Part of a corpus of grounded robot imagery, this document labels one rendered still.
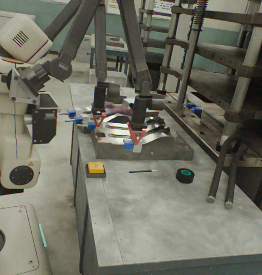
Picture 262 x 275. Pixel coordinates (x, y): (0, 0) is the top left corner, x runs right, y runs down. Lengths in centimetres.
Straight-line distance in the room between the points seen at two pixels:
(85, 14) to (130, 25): 17
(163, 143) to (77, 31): 67
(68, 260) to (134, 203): 96
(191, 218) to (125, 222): 25
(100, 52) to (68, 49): 41
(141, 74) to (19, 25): 48
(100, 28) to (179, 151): 72
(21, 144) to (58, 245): 95
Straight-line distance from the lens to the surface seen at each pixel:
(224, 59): 197
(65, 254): 205
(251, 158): 186
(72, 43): 112
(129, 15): 118
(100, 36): 152
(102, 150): 139
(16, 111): 131
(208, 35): 910
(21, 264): 163
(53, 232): 218
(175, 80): 581
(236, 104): 170
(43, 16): 859
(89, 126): 152
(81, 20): 113
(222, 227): 117
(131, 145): 127
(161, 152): 147
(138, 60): 118
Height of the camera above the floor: 147
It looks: 24 degrees down
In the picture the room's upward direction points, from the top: 9 degrees clockwise
